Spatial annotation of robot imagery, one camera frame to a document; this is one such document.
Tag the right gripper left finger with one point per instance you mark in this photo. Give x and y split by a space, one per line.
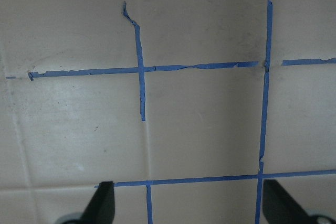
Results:
101 208

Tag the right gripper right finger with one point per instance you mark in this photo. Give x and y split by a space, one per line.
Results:
279 207

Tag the brown paper table cover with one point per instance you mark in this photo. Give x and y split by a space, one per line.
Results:
188 106

